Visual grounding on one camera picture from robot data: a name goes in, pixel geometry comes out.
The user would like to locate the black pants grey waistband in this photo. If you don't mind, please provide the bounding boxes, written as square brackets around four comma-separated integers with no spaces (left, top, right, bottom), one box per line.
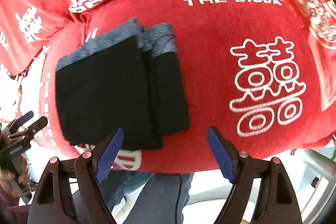
[55,19,190,151]

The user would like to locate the left forearm magenta sleeve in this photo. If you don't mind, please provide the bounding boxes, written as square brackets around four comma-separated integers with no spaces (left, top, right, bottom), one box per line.
[0,188,30,224]

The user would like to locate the person's left hand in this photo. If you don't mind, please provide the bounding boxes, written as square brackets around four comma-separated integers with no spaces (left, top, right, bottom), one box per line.
[0,155,30,197]

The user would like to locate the person's legs blue jeans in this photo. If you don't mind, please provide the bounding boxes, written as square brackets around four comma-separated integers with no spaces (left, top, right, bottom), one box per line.
[98,169,194,224]

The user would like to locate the red sofa cover white characters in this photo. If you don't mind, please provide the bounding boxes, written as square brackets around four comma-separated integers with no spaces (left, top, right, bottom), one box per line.
[1,0,335,173]

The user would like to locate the red embroidered satin pillow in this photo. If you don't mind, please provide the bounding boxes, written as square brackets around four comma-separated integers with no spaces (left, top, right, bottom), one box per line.
[284,0,335,111]

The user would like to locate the thin black cable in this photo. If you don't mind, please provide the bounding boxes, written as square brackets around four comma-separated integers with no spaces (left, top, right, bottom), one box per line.
[176,173,185,224]

